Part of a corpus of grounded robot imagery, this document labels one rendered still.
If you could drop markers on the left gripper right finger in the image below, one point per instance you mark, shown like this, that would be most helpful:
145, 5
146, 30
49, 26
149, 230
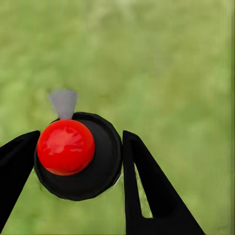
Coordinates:
170, 214

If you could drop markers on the pesticide atomizer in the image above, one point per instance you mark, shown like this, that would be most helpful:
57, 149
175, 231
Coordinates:
80, 155

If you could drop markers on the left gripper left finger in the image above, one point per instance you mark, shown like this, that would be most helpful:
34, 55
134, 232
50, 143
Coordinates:
16, 164

